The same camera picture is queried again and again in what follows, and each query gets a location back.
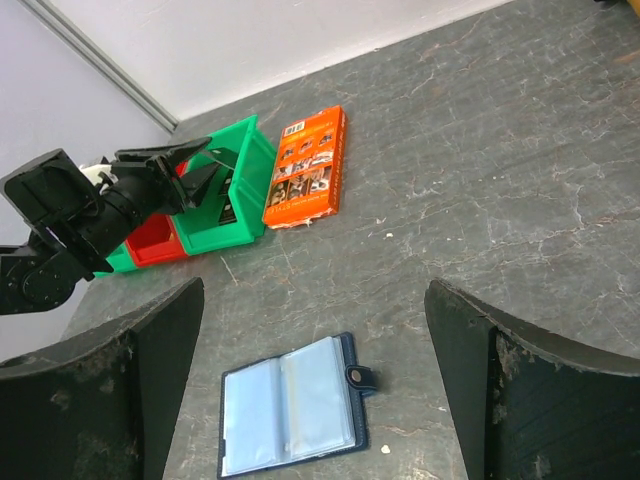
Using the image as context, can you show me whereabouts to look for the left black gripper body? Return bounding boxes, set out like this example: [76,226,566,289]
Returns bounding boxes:
[99,152,193,230]

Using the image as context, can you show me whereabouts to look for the red bin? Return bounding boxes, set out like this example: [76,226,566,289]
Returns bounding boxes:
[123,159,190,269]

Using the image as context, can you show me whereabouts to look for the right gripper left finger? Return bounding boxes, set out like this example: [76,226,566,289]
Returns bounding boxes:
[1,278,204,479]

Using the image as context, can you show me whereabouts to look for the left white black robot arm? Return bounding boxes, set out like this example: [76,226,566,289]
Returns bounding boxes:
[1,137,238,315]

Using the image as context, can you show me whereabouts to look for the left green bin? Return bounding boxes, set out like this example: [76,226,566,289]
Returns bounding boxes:
[94,243,138,278]

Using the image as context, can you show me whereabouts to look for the green bin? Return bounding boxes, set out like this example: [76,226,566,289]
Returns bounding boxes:
[94,243,138,278]
[172,115,276,256]

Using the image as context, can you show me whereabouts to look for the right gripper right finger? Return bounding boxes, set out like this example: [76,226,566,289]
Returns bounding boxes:
[424,279,639,479]

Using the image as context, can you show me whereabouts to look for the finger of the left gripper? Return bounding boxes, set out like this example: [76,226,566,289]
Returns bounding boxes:
[179,162,221,208]
[114,136,211,165]

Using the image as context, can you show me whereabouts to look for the orange blister pack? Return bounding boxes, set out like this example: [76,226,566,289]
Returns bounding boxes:
[263,105,348,230]

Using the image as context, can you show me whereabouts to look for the right green bin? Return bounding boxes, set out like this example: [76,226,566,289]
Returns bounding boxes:
[172,115,276,256]

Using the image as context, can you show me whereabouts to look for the blue card holder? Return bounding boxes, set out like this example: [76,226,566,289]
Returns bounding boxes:
[217,332,378,479]

